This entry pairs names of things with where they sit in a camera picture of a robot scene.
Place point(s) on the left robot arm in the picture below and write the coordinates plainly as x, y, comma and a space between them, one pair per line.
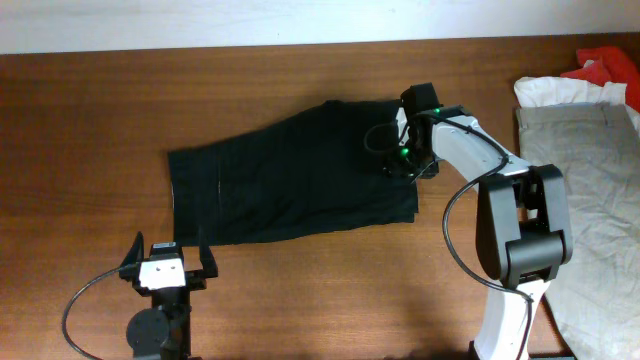
163, 330

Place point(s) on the grey khaki shorts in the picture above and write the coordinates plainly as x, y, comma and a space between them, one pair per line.
595, 298

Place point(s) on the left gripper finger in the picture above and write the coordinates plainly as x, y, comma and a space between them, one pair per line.
135, 255
207, 260

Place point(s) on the red cloth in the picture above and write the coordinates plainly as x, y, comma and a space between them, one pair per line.
608, 64

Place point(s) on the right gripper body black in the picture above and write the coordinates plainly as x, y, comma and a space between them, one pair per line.
414, 160

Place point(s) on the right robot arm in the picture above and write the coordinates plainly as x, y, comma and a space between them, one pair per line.
522, 235

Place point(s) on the black shorts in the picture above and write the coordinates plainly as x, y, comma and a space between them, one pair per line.
308, 174

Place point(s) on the white cloth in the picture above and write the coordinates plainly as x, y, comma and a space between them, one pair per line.
552, 91

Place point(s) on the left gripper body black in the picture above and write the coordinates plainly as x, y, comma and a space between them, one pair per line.
178, 299

